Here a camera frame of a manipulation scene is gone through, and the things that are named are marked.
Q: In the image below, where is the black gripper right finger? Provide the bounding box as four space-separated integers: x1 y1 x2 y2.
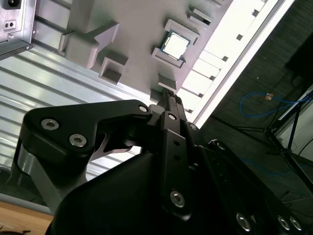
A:
174 94 305 235

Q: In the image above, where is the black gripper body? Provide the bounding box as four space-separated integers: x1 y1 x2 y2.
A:
51 152 222 235

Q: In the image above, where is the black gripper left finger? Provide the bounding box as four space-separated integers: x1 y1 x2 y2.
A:
15 90 194 221

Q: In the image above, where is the silver CPU chip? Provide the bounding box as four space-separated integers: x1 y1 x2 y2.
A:
160 30 192 61

